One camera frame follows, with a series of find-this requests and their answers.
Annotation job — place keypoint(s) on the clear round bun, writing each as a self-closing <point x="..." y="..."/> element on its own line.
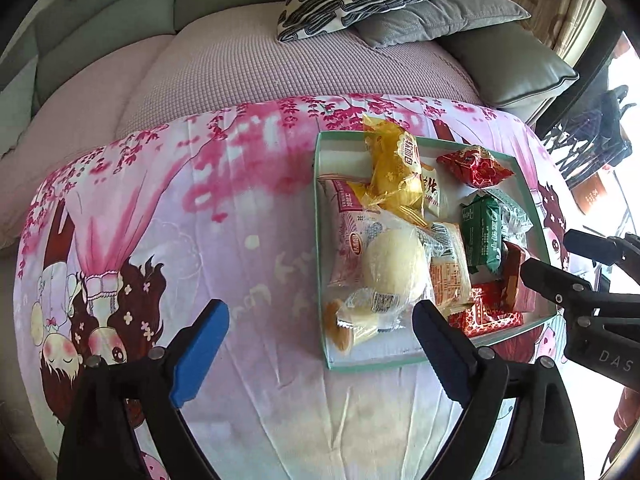
<point x="395" y="275"/>

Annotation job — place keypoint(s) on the white cream snack packet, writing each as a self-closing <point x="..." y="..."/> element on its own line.
<point x="435" y="200"/>

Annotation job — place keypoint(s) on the pink cartoon girl cloth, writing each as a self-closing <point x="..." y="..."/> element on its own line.
<point x="127" y="244"/>

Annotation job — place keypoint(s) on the black folding rack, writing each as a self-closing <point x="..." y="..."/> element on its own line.
<point x="586" y="142"/>

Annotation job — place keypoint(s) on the orange barcode bread packet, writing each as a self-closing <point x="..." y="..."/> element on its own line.
<point x="449" y="270"/>

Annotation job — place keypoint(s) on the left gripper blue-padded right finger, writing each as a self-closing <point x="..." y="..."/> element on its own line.
<point x="447" y="349"/>

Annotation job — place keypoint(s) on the person's right hand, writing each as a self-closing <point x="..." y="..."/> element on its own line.
<point x="628" y="410"/>

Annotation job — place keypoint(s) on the pale green silver packet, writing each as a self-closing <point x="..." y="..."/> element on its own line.
<point x="515" y="222"/>

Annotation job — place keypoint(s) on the pink bread packet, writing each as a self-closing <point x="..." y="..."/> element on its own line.
<point x="351" y="223"/>

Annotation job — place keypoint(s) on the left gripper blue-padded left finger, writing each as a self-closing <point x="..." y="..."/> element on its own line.
<point x="193" y="350"/>

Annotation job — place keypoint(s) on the grey fabric sofa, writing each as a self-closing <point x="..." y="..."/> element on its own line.
<point x="68" y="35"/>

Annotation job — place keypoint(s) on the dark red biscuit packet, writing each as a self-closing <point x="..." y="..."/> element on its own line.
<point x="515" y="296"/>

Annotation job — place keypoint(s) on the teal cardboard box lid tray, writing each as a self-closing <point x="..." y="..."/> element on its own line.
<point x="344" y="154"/>

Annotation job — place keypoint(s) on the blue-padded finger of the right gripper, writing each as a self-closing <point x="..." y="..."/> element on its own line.
<point x="560" y="287"/>
<point x="596" y="248"/>

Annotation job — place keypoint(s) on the yellow cake packet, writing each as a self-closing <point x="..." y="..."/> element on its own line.
<point x="395" y="184"/>

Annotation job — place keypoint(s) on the red patterned cake packet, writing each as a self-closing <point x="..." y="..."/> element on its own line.
<point x="485" y="316"/>

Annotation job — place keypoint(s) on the light grey cushion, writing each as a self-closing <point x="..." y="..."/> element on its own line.
<point x="16" y="106"/>

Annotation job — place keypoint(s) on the grey pillow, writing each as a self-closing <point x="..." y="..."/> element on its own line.
<point x="432" y="19"/>

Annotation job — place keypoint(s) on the orange bucket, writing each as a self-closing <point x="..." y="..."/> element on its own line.
<point x="589" y="193"/>

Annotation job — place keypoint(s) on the orange jelly cup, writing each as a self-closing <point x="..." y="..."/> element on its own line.
<point x="344" y="337"/>

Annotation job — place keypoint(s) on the green mung cake packet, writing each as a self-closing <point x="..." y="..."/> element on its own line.
<point x="480" y="226"/>

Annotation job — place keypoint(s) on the grey-green piped cushion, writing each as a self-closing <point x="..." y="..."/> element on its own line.
<point x="511" y="69"/>

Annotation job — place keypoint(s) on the small red orange snack packet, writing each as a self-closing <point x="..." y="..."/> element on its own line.
<point x="475" y="167"/>

